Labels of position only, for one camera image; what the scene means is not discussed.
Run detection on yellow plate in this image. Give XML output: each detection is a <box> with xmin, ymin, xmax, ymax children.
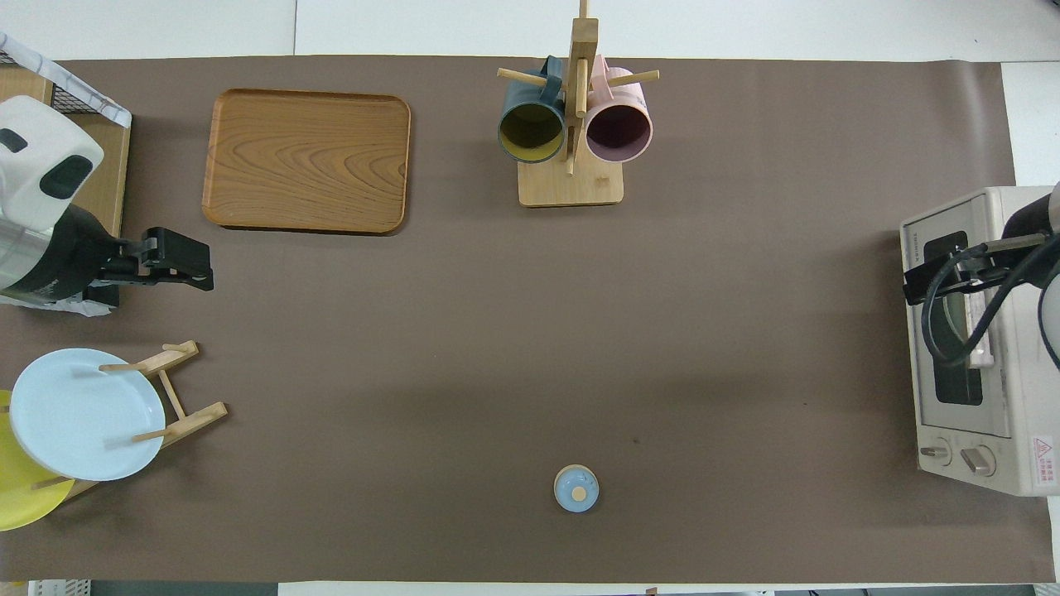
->
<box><xmin>0</xmin><ymin>389</ymin><xmax>76</xmax><ymax>532</ymax></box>

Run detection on wooden plate rack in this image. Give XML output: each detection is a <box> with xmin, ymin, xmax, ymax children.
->
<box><xmin>29</xmin><ymin>339</ymin><xmax>229</xmax><ymax>502</ymax></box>

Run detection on light blue plate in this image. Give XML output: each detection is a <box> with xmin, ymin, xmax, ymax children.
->
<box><xmin>9</xmin><ymin>348</ymin><xmax>167</xmax><ymax>483</ymax></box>

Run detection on white checked cloth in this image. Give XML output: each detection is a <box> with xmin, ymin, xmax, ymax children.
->
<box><xmin>0</xmin><ymin>31</ymin><xmax>133</xmax><ymax>130</ymax></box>

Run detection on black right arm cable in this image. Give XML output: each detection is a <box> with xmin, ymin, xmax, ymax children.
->
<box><xmin>923</xmin><ymin>238</ymin><xmax>1060</xmax><ymax>371</ymax></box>

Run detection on beige toaster oven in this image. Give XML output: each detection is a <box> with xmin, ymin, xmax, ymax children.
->
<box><xmin>899</xmin><ymin>185</ymin><xmax>1060</xmax><ymax>498</ymax></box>

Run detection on wooden mug tree stand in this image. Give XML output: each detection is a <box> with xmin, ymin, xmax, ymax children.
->
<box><xmin>496</xmin><ymin>0</ymin><xmax>662</xmax><ymax>209</ymax></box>

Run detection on wooden shelf with wire basket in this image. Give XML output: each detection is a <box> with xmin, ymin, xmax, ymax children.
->
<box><xmin>0</xmin><ymin>31</ymin><xmax>133</xmax><ymax>249</ymax></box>

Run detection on brown table mat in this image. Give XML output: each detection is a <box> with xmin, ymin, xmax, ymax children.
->
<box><xmin>0</xmin><ymin>55</ymin><xmax>1055</xmax><ymax>585</ymax></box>

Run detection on dark blue mug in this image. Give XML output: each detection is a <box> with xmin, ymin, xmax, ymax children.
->
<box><xmin>497</xmin><ymin>56</ymin><xmax>569</xmax><ymax>165</ymax></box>

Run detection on pink mug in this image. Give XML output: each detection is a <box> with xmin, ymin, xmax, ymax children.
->
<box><xmin>584</xmin><ymin>55</ymin><xmax>654</xmax><ymax>165</ymax></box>

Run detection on brown wooden tray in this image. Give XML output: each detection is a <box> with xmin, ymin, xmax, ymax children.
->
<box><xmin>202</xmin><ymin>88</ymin><xmax>412</xmax><ymax>237</ymax></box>

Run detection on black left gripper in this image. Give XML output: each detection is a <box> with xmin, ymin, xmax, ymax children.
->
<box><xmin>81</xmin><ymin>227</ymin><xmax>215</xmax><ymax>308</ymax></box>

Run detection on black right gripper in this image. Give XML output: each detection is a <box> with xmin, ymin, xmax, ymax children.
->
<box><xmin>902</xmin><ymin>233</ymin><xmax>1050</xmax><ymax>308</ymax></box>

